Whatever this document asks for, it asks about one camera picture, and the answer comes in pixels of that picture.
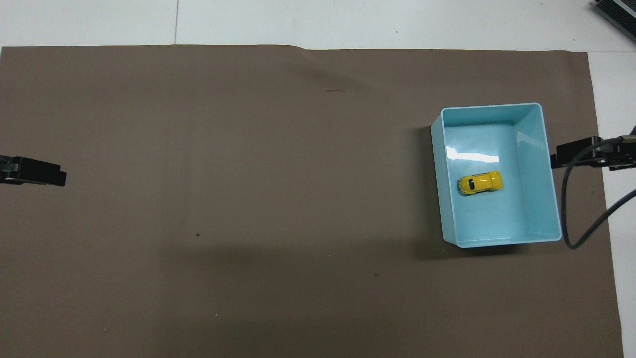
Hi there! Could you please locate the yellow toy beetle car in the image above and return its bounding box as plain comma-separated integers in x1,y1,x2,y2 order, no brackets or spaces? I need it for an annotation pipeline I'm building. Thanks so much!
457,171,504,196

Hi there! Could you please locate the light blue plastic box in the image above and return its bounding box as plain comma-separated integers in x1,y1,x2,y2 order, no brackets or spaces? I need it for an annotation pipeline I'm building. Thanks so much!
430,102,563,249

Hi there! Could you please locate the black cable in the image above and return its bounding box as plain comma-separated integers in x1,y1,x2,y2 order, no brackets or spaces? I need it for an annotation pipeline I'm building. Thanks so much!
560,128,636,250

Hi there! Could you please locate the black stand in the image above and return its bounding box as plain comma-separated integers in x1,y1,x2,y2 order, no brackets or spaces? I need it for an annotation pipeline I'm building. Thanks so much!
591,0,636,36

